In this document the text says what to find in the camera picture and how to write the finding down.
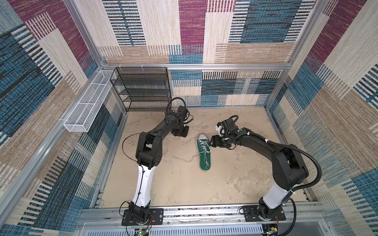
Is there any white wire mesh basket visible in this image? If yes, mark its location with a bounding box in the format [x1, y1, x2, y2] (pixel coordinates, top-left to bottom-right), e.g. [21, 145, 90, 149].
[64, 70, 113, 133]

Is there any white shoelace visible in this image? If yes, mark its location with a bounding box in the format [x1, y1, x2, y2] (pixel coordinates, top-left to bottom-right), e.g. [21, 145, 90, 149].
[170, 138, 199, 163]

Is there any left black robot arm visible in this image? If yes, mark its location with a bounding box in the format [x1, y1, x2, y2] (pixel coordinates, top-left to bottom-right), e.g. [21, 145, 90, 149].
[129, 106, 189, 222]

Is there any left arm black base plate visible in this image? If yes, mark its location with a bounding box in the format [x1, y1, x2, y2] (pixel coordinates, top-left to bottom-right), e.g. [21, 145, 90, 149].
[122, 208, 164, 226]

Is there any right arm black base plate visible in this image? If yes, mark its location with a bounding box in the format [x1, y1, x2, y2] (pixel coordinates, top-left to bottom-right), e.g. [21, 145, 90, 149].
[240, 205, 286, 222]

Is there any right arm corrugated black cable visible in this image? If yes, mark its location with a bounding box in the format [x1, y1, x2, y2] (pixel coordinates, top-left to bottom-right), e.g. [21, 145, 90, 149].
[236, 131, 322, 192]

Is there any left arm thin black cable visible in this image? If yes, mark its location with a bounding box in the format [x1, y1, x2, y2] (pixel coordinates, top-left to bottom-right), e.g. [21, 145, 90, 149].
[121, 132, 142, 166]

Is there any aluminium mounting rail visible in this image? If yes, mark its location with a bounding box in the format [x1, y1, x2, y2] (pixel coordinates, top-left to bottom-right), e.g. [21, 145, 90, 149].
[74, 202, 336, 236]

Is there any green canvas sneaker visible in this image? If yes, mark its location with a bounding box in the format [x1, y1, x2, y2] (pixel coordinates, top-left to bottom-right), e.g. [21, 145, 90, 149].
[196, 133, 211, 171]

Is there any black wire mesh shelf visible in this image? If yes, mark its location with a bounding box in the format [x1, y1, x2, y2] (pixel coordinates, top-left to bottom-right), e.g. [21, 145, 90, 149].
[110, 67, 172, 112]

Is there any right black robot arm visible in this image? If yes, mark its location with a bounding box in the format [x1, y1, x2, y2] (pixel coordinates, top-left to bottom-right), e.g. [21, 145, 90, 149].
[211, 123, 309, 221]

